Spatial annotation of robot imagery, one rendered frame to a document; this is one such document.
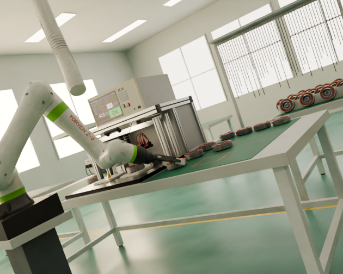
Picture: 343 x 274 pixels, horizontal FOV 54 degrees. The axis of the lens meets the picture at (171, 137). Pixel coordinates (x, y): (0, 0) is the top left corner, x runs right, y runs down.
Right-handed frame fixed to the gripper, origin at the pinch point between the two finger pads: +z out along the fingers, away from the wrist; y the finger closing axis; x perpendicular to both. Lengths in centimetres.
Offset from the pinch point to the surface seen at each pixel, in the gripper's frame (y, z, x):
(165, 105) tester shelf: -18.3, 0.3, 37.1
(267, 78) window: -356, 460, 311
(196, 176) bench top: 30.8, -8.2, -10.1
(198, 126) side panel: -30, 35, 34
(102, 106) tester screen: -56, -26, 38
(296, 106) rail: -13, 117, 68
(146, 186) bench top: 2.5, -17.6, -15.0
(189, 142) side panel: -23.9, 24.2, 19.7
